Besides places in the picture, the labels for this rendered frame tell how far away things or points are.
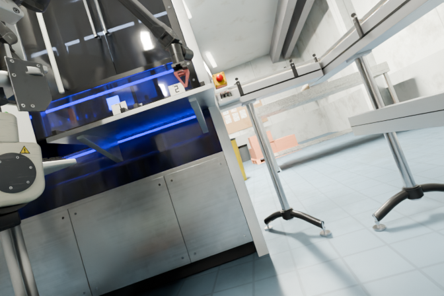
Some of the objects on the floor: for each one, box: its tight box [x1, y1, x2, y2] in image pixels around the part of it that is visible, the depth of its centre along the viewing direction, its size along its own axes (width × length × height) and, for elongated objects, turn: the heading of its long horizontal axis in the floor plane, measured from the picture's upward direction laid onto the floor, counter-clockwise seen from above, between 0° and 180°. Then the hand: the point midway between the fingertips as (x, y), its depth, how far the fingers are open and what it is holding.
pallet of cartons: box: [248, 130, 301, 165], centre depth 641 cm, size 128×94×69 cm
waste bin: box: [238, 143, 251, 163], centre depth 844 cm, size 44×43×55 cm
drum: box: [230, 137, 247, 181], centre depth 433 cm, size 47×47×74 cm
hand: (185, 85), depth 114 cm, fingers closed
